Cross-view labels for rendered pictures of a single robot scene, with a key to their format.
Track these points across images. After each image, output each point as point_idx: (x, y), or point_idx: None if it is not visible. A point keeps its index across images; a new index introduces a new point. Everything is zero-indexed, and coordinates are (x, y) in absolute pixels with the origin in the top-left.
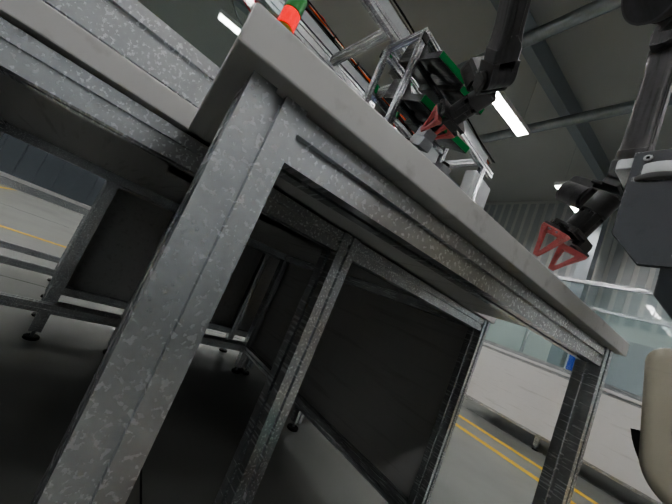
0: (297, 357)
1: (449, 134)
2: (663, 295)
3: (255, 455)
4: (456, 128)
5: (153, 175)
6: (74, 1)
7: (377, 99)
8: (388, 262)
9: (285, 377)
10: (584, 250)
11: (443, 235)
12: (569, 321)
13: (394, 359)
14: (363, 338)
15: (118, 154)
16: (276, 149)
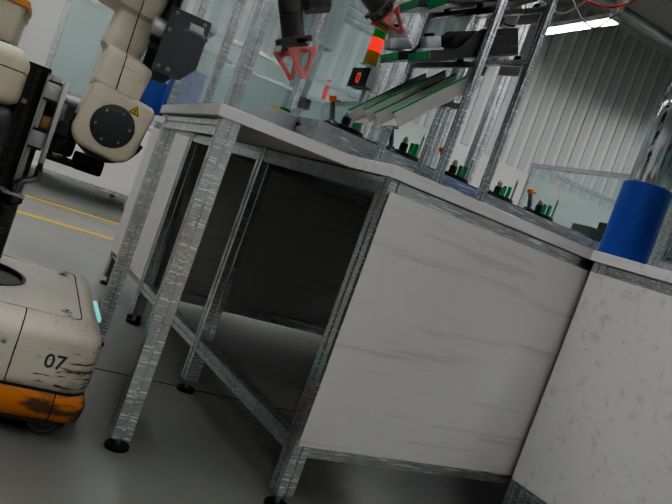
0: (236, 220)
1: (381, 22)
2: (191, 67)
3: (217, 273)
4: (374, 16)
5: None
6: None
7: (482, 16)
8: (280, 153)
9: (231, 231)
10: (285, 46)
11: (176, 119)
12: (201, 118)
13: (449, 317)
14: (503, 327)
15: (354, 188)
16: (163, 125)
